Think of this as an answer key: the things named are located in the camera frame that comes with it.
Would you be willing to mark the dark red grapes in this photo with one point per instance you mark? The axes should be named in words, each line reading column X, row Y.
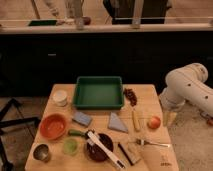
column 130, row 95

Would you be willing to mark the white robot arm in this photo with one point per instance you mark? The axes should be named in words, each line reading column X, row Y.
column 186, row 84

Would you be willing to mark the black tripod stand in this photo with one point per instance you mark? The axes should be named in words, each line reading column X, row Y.
column 6, row 165

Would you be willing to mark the blue sponge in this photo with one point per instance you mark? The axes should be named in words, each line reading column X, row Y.
column 82, row 118

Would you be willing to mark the metal cup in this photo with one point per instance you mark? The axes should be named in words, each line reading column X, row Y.
column 42, row 153

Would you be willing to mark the white cup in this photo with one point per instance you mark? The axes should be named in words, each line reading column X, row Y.
column 60, row 98

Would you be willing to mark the black brown eraser block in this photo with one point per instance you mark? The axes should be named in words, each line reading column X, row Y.
column 130, row 152

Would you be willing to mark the green cucumber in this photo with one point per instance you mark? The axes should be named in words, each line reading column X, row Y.
column 72, row 132

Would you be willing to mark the grey triangular cloth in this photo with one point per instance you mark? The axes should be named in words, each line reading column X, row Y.
column 115, row 123

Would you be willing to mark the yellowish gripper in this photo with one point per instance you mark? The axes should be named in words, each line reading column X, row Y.
column 168, row 117

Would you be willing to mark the green object on counter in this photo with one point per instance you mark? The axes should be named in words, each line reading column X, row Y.
column 42, row 23

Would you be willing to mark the red apple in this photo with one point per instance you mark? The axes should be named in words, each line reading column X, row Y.
column 154, row 122

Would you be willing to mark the dark brown bowl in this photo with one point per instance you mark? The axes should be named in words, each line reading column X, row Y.
column 95, row 152

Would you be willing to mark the red bowl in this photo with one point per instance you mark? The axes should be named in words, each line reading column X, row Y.
column 53, row 126

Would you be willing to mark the green cup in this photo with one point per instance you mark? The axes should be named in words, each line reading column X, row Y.
column 70, row 146

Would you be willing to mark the silver fork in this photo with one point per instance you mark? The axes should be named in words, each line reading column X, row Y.
column 143, row 142

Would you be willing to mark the green plastic tray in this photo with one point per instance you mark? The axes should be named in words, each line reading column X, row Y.
column 98, row 93

